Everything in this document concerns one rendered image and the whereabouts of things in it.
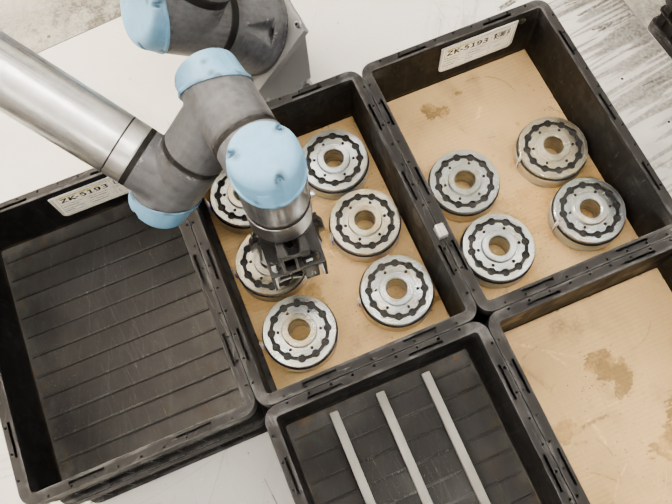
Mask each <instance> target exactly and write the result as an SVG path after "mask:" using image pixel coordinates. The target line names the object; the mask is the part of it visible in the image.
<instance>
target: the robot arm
mask: <svg viewBox="0 0 672 504"><path fill-rule="evenodd" d="M120 7H121V16H122V21H123V25H124V28H125V30H126V33H127V35H128V37H129V38H130V40H131V41H132V42H133V43H134V44H135V45H136V46H137V47H139V48H140V49H143V50H147V51H152V52H156V53H158V54H162V55H164V54H173V55H181V56H189V57H188V58H187V59H185V60H184V61H183V62H182V63H181V65H180V66H179V67H178V69H177V71H176V73H175V77H174V78H175V81H174V83H175V88H176V90H177V92H178V98H179V99H180V100H181V101H182V102H183V106H182V108H181V109H180V111H179V112H178V114H177V115H176V117H175V119H174V120H173V122H172V123H171V125H170V127H169V128H168V130H167V131H166V133H165V134H164V135H163V134H162V133H160V132H158V131H157V130H155V129H154V128H153V127H151V126H149V125H148V124H146V123H145V122H143V121H142V120H140V119H138V118H137V117H135V116H134V115H132V114H131V113H129V112H127V111H126V110H124V109H123V108H121V107H120V106H118V105H117V104H115V103H113V102H112V101H110V100H109V99H107V98H106V97H104V96H102V95H101V94H99V93H98V92H96V91H95V90H93V89H92V88H90V87H88V86H87V85H85V84H84V83H82V82H81V81H79V80H77V79H76V78H74V77H73V76H71V75H70V74H68V73H67V72H65V71H63V70H62V69H60V68H59V67H57V66H56V65H54V64H52V63H51V62H49V61H48V60H46V59H45V58H43V57H42V56H40V55H38V54H37V53H35V52H34V51H32V50H31V49H29V48H27V47H26V46H24V45H23V44H21V43H20V42H18V41H17V40H15V39H13V38H12V37H10V36H9V35H7V34H6V33H4V32H2V31H1V30H0V112H2V113H4V114H5V115H7V116H8V117H10V118H12V119H13V120H15V121H17V122H18V123H20V124H22V125H23V126H25V127H27V128H28V129H30V130H32V131H33V132H35V133H37V134H38V135H40V136H42V137H43V138H45V139H47V140H48V141H50V142H52V143H53V144H55V145H57V146H58V147H60V148H61V149H63V150H65V151H66V152H68V153H70V154H71V155H73V156H75V157H76V158H78V159H80V160H81V161H83V162H85V163H86V164H88V165H90V166H91V167H93V168H95V169H96V170H98V171H100V172H101V173H103V174H105V175H106V176H108V177H110V178H111V179H113V180H114V181H116V182H118V183H119V184H121V185H123V186H124V187H126V188H127V189H129V195H128V201H129V205H130V208H131V210H132V211H133V212H135V213H136V214H137V215H138V218H139V219H140V220H141V221H143V222H144V223H146V224H148V225H150V226H152V227H155V228H160V229H169V228H174V227H176V226H178V225H180V224H181V223H183V222H184V220H185V219H186V218H187V217H188V216H189V215H190V213H191V212H192V211H193V210H195V209H196V208H197V207H198V206H199V204H200V203H201V201H202V198H203V196H204V195H205V194H206V192H207V191H208V189H209V188H210V187H211V185H212V184H213V183H214V181H215V180H216V178H217V177H218V176H219V174H220V173H221V172H222V171H223V170H224V172H225V174H226V175H227V177H228V179H229V180H230V182H231V184H232V186H233V188H234V189H235V191H236V193H237V195H238V197H239V199H240V202H241V204H242V206H243V209H244V212H245V215H246V217H247V220H248V222H249V224H250V227H251V228H252V230H253V231H254V232H251V233H250V235H251V236H250V238H249V246H250V249H251V252H252V253H257V254H258V255H259V258H260V261H261V262H262V263H263V264H264V265H265V266H267V267H268V270H269V273H270V276H271V279H272V281H273V284H274V286H275V288H276V291H277V290H279V281H278V278H279V277H280V280H281V282H283V281H285V280H288V279H291V275H290V274H291V273H292V274H293V275H292V276H293V278H297V277H303V275H304V273H303V272H302V270H303V269H304V271H305V274H306V277H307V279H310V278H312V277H315V276H318V275H320V270H319V266H320V267H321V269H322V271H323V273H324V274H325V273H326V274H328V268H327V261H326V258H325V255H324V252H323V250H322V247H321V246H322V242H323V241H322V237H321V231H323V230H325V226H324V224H323V221H322V218H321V217H320V216H318V215H317V214H316V212H313V208H312V202H311V198H313V197H315V196H316V192H315V190H314V189H310V188H309V182H308V176H307V172H308V169H307V161H306V157H305V154H304V151H303V149H302V147H301V146H300V143H299V141H298V139H297V138H296V136H295V135H294V134H293V133H292V132H291V131H290V130H289V129H288V128H286V127H284V126H282V125H280V123H279V122H278V121H277V120H276V118H275V116H274V115H273V113H272V112H271V110H270V109H269V107H268V105H267V104H266V102H265V101H264V99H263V97H262V96H261V94H260V93H259V91H258V90H257V88H256V86H255V85H254V83H253V79H252V77H251V75H261V74H264V73H266V72H267V71H269V70H270V69H271V68H272V67H273V66H274V65H275V64H276V62H277V61H278V59H279V58H280V56H281V54H282V52H283V49H284V46H285V43H286V39H287V33H288V14H287V8H286V5H285V1H284V0H120ZM276 268H277V271H278V273H277V271H276Z"/></svg>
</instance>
